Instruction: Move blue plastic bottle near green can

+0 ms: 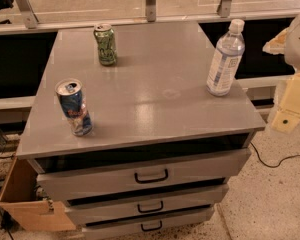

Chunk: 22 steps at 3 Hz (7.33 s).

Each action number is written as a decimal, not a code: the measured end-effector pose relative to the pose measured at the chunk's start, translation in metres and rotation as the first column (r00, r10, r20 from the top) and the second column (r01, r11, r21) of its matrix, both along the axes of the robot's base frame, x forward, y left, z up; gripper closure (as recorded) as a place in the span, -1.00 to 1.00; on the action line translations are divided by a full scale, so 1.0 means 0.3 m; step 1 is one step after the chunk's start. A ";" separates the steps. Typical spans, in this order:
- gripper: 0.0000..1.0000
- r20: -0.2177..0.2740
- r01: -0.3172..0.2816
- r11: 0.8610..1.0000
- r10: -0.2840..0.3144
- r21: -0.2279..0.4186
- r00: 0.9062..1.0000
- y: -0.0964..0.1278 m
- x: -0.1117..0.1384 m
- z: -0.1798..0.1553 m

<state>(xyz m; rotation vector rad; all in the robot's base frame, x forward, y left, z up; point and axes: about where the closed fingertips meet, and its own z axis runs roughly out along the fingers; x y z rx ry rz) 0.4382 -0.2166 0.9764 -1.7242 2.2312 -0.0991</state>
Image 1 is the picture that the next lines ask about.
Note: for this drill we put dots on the clear blue plastic water bottle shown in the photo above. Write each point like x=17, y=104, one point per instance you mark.
x=226, y=59

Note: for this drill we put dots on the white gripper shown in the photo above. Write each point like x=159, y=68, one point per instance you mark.
x=298, y=45

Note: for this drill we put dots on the grey drawer cabinet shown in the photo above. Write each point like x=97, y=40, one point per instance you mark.
x=153, y=104

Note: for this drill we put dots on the bottom grey drawer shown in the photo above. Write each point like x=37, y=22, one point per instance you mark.
x=147, y=224

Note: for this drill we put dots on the grey drawer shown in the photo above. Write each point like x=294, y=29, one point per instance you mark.
x=147, y=224
x=146, y=204
x=99, y=181

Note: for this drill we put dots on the left grey bench ledge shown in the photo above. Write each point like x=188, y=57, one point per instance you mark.
x=13, y=110

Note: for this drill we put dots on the green soda can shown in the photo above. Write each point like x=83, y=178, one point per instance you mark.
x=105, y=38

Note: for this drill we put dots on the grey bench ledge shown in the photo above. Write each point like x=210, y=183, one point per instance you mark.
x=13, y=110
x=261, y=90

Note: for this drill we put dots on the wooden side panel box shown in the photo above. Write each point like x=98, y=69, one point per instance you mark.
x=18, y=198

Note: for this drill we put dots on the blue Red Bull can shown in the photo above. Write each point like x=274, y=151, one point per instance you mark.
x=73, y=104

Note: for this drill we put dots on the top grey drawer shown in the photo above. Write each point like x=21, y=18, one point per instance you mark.
x=99, y=181

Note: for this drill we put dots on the right grey bench ledge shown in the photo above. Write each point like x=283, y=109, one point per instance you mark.
x=261, y=90

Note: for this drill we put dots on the metal window railing frame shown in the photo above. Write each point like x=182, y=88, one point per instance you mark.
x=32, y=16

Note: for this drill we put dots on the middle grey drawer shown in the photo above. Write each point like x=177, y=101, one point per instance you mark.
x=146, y=204

